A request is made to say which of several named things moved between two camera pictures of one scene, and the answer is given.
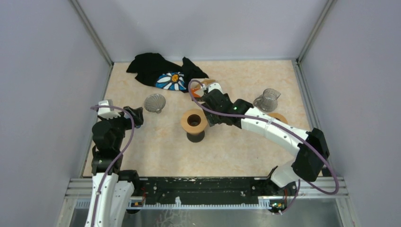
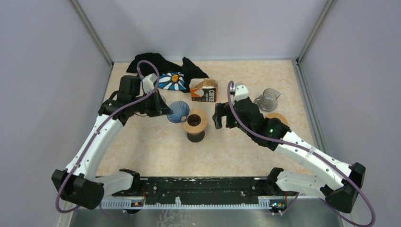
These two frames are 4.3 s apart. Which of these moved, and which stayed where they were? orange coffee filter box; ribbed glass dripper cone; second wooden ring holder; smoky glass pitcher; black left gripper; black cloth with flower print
Moved: black left gripper; ribbed glass dripper cone
Stayed: orange coffee filter box; second wooden ring holder; black cloth with flower print; smoky glass pitcher
